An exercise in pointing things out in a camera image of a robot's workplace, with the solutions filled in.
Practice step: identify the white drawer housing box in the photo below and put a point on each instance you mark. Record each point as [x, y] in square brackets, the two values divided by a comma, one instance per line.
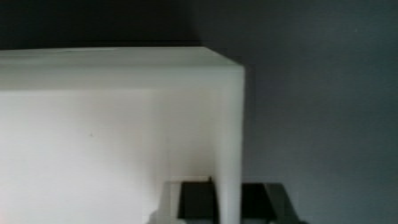
[119, 124]

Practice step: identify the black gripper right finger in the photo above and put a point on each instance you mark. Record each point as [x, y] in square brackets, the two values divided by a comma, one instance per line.
[266, 206]

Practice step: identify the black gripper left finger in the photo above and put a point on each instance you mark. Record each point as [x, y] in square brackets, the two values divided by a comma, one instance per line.
[186, 203]

